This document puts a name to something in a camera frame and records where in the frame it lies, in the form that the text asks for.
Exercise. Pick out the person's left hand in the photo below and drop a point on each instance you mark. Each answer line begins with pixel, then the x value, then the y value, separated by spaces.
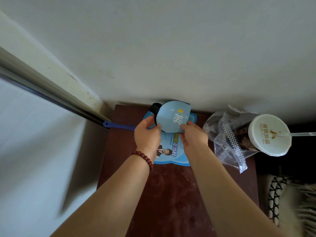
pixel 147 138

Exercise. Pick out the person's right hand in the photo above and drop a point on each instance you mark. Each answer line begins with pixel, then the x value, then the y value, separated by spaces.
pixel 195 143

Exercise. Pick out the light blue eye mask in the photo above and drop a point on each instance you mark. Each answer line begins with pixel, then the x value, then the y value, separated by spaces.
pixel 172 115

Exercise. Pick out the person's right forearm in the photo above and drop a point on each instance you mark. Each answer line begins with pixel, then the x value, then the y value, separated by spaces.
pixel 229 199

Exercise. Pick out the person's left forearm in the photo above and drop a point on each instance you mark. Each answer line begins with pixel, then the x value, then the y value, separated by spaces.
pixel 106 202

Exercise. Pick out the dark wooden nightstand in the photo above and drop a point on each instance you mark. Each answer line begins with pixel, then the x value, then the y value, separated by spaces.
pixel 172 194

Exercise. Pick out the small blue cloth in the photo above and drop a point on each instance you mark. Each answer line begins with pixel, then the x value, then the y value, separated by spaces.
pixel 172 160

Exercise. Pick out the clear checkered plastic bag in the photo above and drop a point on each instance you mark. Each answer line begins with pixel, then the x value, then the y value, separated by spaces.
pixel 222 135

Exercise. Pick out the paper drink cup with straw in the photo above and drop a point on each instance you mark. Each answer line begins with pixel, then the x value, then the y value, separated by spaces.
pixel 269 135

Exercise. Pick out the clear drinking straw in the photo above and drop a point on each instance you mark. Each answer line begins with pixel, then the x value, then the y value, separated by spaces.
pixel 303 134

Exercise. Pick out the white sliding door wardrobe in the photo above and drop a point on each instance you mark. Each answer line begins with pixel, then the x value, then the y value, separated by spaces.
pixel 29 145

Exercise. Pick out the floral pillow with white towel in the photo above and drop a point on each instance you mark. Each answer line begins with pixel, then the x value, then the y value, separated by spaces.
pixel 301 209

